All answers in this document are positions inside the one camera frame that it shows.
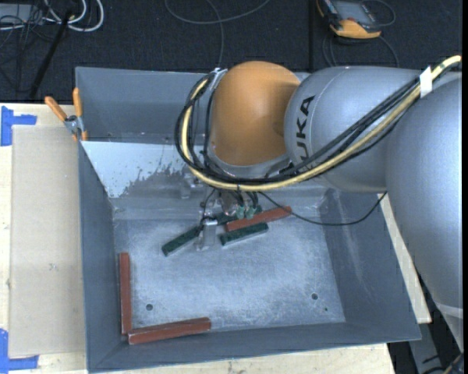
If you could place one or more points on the red-brown flat block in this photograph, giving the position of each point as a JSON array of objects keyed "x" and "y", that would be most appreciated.
[
  {"x": 125, "y": 290},
  {"x": 257, "y": 218},
  {"x": 167, "y": 330}
]

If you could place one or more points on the pale wood flat board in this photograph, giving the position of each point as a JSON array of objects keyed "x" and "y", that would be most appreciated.
[{"x": 43, "y": 240}]

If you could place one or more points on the grey metal bin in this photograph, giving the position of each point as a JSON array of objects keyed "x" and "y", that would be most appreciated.
[{"x": 238, "y": 283}]

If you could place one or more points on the dark green flat block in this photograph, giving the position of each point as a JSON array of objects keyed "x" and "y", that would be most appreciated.
[
  {"x": 179, "y": 244},
  {"x": 243, "y": 234}
]

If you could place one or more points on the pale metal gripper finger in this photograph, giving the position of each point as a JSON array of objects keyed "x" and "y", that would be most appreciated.
[
  {"x": 200, "y": 243},
  {"x": 210, "y": 233}
]

